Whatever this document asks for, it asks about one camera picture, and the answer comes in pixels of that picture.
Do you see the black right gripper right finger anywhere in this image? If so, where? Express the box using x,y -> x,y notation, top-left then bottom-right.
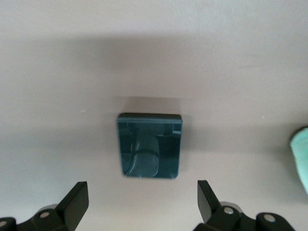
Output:
194,180 -> 295,231

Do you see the brown table cover mat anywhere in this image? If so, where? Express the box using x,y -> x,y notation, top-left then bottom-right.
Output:
0,0 -> 308,231

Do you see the black phone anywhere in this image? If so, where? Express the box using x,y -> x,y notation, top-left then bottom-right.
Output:
117,112 -> 184,180

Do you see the green dinosaur plush toy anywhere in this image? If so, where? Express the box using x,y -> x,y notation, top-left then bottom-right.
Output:
290,127 -> 308,195

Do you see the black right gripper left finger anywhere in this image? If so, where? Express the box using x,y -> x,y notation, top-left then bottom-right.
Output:
0,181 -> 89,231

